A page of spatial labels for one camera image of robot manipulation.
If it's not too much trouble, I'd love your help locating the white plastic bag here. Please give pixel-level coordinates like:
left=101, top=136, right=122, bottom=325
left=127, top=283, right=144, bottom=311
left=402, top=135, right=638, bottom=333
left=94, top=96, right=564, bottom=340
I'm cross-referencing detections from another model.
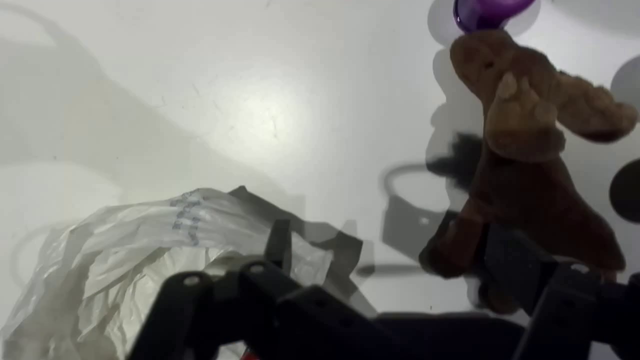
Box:
left=0, top=187, right=377, bottom=360

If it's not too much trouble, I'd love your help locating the brown plush toy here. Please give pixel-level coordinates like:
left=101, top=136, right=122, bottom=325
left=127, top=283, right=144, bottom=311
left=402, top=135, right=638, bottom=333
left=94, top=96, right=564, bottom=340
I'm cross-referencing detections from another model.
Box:
left=417, top=29, right=640, bottom=316

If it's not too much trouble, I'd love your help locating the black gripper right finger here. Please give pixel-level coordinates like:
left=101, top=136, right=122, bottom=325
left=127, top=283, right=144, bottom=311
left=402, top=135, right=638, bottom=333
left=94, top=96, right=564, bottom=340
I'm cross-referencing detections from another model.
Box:
left=488, top=221, right=640, bottom=360

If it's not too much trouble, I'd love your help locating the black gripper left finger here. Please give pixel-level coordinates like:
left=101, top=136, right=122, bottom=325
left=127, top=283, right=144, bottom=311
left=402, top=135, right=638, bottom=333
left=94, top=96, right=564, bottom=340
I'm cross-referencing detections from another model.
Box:
left=125, top=219, right=402, bottom=360

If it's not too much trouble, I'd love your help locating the purple dough tub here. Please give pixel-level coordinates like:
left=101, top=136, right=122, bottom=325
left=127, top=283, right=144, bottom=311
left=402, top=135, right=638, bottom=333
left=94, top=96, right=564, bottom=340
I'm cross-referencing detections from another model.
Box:
left=452, top=0, right=538, bottom=34

